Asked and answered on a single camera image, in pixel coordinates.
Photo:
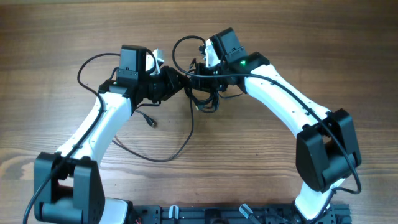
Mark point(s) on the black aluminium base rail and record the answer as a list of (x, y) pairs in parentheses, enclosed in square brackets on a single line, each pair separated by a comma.
[(224, 214)]

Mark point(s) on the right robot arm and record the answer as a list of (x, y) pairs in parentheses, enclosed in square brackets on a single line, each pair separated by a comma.
[(327, 149)]

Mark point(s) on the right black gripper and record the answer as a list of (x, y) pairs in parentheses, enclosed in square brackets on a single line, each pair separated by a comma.
[(200, 83)]

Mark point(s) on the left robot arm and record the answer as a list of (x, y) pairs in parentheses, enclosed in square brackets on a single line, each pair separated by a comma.
[(67, 183)]

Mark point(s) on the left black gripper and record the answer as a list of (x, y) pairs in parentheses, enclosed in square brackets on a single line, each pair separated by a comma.
[(172, 84)]

